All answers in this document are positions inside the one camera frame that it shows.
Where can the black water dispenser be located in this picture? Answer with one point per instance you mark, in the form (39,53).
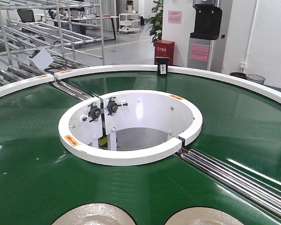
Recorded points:
(206,31)

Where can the green potted plant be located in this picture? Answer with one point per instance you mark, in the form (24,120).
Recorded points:
(156,21)

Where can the white outer conveyor rail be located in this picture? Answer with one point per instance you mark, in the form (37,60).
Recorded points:
(37,80)

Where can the beige plate black rim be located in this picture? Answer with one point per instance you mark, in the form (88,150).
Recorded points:
(95,214)
(202,216)

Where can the metal roller rack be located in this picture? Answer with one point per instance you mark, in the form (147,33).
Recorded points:
(22,38)

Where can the white shelf cart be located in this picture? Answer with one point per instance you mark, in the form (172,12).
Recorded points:
(129,22)

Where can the white control box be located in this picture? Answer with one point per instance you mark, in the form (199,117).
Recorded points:
(41,59)

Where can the steel conveyor rollers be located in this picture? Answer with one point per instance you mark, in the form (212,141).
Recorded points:
(257,191)
(72,91)

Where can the mesh waste bin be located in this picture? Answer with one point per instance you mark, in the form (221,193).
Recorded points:
(255,78)

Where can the red fire extinguisher box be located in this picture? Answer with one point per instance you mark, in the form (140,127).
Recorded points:
(164,48)

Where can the green circular conveyor belt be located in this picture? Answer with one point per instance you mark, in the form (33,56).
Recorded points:
(40,180)

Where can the steel conveyor rollers right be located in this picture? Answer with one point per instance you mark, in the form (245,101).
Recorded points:
(257,191)

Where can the black sensor on rail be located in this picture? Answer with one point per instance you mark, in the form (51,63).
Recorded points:
(162,65)

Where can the steel conveyor rollers left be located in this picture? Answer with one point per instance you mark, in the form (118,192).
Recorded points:
(72,91)

